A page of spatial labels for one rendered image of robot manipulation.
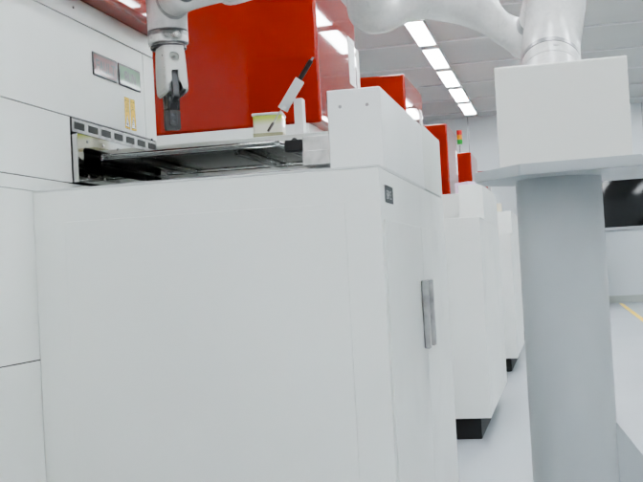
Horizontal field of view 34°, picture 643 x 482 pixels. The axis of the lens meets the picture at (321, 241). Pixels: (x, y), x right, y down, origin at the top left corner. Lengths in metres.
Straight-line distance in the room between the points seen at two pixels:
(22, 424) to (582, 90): 1.14
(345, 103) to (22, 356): 0.70
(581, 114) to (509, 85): 0.14
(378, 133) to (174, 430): 0.62
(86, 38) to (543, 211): 0.97
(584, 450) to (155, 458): 0.77
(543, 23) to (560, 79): 0.28
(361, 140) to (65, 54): 0.64
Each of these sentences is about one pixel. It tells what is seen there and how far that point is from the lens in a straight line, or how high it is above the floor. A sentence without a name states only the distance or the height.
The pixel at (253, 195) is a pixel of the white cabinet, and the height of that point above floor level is 0.78.
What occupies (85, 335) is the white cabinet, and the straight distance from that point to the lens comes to 1.90.
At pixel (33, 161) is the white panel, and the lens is 1.97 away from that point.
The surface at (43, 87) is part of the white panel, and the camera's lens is 2.03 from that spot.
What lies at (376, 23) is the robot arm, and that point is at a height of 1.19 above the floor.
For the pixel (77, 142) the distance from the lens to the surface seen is 2.11.
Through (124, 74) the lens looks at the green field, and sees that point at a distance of 2.38.
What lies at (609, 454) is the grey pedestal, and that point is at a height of 0.29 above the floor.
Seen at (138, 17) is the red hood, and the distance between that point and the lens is 2.38.
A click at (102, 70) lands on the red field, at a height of 1.09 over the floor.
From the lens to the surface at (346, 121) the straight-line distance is 1.83.
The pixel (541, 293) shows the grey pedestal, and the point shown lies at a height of 0.59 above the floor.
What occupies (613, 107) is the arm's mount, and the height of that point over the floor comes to 0.91.
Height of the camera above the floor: 0.65
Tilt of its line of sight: 2 degrees up
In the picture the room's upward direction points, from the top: 3 degrees counter-clockwise
